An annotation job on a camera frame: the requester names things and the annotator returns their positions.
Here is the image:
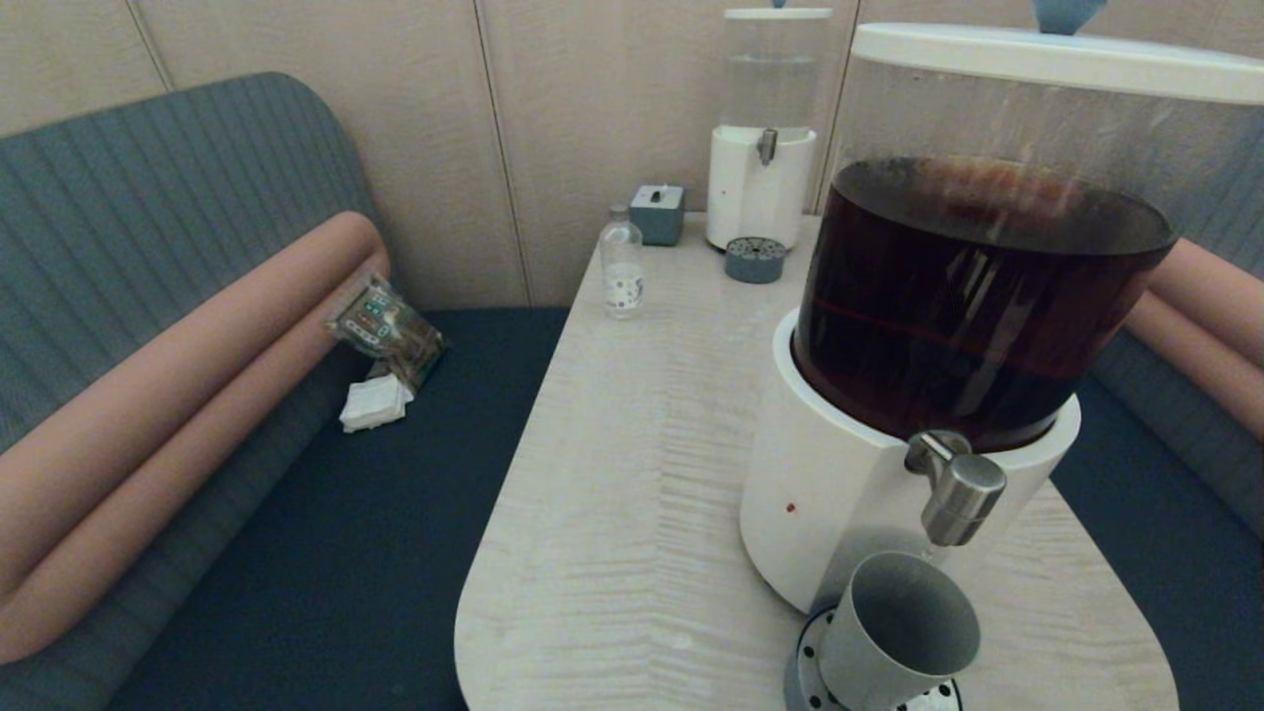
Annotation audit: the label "large silver dispenser tap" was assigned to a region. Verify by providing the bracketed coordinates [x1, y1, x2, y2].
[904, 431, 1008, 547]

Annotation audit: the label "grey plastic cup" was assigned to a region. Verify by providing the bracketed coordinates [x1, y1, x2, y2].
[818, 551, 982, 711]

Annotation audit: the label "clear plastic bottle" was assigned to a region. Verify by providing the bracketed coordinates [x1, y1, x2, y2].
[600, 204, 646, 320]

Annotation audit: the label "small grey box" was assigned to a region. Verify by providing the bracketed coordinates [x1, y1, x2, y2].
[629, 184, 686, 248]

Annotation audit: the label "small grey drip tray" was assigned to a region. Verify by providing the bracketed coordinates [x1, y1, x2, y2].
[724, 237, 788, 285]

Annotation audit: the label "small clear water dispenser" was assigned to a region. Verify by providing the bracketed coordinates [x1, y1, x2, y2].
[706, 18, 830, 253]

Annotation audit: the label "green snack package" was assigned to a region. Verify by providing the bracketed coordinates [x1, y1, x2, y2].
[326, 274, 450, 391]

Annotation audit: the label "large dark-tea drink dispenser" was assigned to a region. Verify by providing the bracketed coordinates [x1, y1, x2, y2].
[739, 49, 1264, 618]

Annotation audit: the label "white paper napkins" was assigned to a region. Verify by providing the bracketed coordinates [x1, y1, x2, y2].
[339, 373, 416, 434]

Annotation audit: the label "dark blue seat cushion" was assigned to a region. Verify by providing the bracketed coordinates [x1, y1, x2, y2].
[1049, 375, 1264, 711]
[104, 306, 574, 711]

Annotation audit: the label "large perforated metal drip tray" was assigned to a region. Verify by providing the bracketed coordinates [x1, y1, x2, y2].
[785, 604, 964, 711]

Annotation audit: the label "small white dispenser lid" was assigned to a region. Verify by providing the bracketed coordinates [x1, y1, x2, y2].
[724, 0, 832, 23]

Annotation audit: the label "pink bolster cushion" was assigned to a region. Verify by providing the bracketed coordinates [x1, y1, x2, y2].
[0, 210, 386, 598]
[0, 249, 393, 666]
[1145, 235, 1264, 371]
[1121, 288, 1264, 442]

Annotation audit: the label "large white dispenser lid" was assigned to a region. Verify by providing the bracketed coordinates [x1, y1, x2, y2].
[847, 0, 1264, 105]

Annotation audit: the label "grey ribbed sofa backrest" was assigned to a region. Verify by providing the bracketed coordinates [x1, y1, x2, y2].
[1081, 128, 1264, 539]
[0, 71, 381, 711]

